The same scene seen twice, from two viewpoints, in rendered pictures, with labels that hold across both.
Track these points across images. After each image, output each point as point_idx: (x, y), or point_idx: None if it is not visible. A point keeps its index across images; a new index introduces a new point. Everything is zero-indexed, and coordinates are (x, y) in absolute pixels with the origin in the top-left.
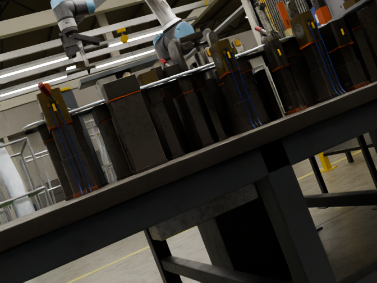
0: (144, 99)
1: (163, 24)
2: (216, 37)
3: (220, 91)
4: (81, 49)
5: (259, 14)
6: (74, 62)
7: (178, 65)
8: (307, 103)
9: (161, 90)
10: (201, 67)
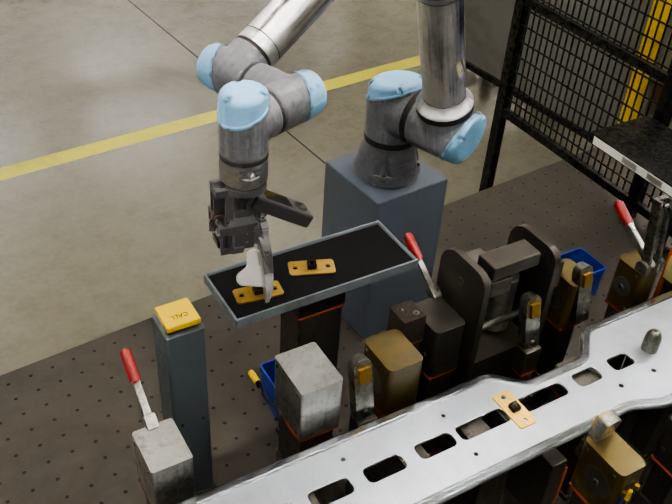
0: (393, 463)
1: (431, 104)
2: (614, 428)
3: (508, 369)
4: (267, 258)
5: (655, 218)
6: (239, 284)
7: (463, 328)
8: (647, 451)
9: (415, 396)
10: (546, 449)
